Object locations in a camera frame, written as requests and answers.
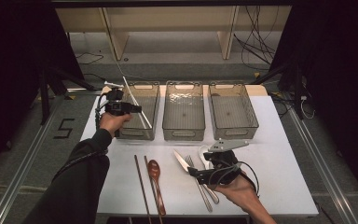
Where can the black tripod stand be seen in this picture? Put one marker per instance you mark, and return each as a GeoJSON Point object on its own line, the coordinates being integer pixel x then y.
{"type": "Point", "coordinates": [297, 93]}
{"type": "Point", "coordinates": [45, 93]}

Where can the black frame bar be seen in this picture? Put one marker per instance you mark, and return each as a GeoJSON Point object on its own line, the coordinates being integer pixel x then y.
{"type": "Point", "coordinates": [167, 3]}

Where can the person's left hand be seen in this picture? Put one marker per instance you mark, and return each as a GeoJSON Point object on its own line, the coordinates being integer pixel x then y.
{"type": "Point", "coordinates": [113, 123]}

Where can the brown wooden chopstick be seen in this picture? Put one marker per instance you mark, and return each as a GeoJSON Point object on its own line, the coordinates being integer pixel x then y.
{"type": "Point", "coordinates": [154, 193]}
{"type": "Point", "coordinates": [142, 186]}

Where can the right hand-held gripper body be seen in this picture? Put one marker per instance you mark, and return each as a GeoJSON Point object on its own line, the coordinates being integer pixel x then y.
{"type": "Point", "coordinates": [223, 165]}

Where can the light wooden shelf unit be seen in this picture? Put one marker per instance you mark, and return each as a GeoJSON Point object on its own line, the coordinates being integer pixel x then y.
{"type": "Point", "coordinates": [118, 40]}

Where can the smoky clear plastic bin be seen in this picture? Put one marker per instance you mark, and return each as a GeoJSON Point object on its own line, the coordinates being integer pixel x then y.
{"type": "Point", "coordinates": [150, 93]}
{"type": "Point", "coordinates": [183, 115]}
{"type": "Point", "coordinates": [233, 115]}

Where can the white table cover sheet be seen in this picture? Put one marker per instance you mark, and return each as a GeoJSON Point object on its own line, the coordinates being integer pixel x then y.
{"type": "Point", "coordinates": [276, 155]}

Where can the aluminium floor rail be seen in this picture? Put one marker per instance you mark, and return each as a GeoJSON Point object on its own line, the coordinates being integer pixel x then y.
{"type": "Point", "coordinates": [326, 174]}
{"type": "Point", "coordinates": [20, 174]}

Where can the steel fork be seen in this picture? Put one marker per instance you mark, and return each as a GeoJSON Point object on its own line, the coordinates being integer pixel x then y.
{"type": "Point", "coordinates": [189, 161]}

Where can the white chopstick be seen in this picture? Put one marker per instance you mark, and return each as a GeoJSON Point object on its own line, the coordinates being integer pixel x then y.
{"type": "Point", "coordinates": [143, 112]}

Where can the dark curtain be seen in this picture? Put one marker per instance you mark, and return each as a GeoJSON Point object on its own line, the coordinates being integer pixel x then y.
{"type": "Point", "coordinates": [338, 62]}
{"type": "Point", "coordinates": [12, 62]}

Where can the steel table knife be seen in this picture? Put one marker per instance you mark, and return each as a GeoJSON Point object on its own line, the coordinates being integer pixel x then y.
{"type": "Point", "coordinates": [181, 161]}

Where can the person's right hand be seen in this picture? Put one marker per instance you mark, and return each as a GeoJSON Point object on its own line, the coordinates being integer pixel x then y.
{"type": "Point", "coordinates": [237, 193]}

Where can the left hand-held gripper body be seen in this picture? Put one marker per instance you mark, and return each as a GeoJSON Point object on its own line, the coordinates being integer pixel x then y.
{"type": "Point", "coordinates": [116, 107]}

